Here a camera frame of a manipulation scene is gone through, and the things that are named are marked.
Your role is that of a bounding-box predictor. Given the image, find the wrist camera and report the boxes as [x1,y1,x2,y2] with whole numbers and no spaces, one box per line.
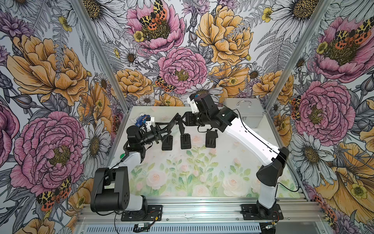
[144,117,155,132]
[187,94,200,114]

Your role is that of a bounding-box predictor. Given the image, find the aluminium front rail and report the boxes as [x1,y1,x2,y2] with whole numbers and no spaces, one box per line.
[76,196,326,225]

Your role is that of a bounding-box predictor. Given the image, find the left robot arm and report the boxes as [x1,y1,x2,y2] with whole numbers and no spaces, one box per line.
[90,114,184,221]

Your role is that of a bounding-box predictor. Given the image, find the blue white packet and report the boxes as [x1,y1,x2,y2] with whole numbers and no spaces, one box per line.
[135,115,151,128]

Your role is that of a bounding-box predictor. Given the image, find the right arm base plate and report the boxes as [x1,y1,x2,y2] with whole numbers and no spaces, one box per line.
[240,203,284,221]

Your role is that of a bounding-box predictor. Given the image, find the aluminium post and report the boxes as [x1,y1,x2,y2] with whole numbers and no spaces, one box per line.
[72,1,130,114]
[265,0,332,113]

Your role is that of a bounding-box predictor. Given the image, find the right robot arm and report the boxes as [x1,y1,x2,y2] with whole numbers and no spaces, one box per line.
[182,94,289,220]

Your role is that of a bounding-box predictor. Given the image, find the small circuit board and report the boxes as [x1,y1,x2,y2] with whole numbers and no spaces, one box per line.
[132,223,150,233]

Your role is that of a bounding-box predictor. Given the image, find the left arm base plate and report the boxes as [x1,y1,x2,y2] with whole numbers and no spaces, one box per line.
[121,205,163,222]

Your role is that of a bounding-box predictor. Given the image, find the right aluminium post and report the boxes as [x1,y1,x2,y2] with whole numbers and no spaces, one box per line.
[265,0,332,113]

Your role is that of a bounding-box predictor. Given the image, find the left aluminium post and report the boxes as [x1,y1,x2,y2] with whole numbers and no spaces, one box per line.
[72,1,130,114]

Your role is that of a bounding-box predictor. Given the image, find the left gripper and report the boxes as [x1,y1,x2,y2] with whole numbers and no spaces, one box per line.
[139,121,171,145]

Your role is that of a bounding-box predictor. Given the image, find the phone stand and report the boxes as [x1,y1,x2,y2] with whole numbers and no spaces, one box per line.
[205,130,218,148]
[162,135,173,151]
[175,113,185,136]
[180,134,191,150]

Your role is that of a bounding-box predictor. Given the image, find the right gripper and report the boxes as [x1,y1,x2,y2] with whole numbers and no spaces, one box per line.
[181,110,211,126]

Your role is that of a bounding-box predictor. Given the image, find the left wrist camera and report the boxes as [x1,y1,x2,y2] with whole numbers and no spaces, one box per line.
[144,117,155,132]

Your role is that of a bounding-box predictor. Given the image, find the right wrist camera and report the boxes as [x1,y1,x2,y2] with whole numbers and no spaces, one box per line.
[187,94,200,114]

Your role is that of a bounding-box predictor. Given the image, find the silver metal case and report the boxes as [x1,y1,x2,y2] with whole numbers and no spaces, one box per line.
[225,98,265,128]

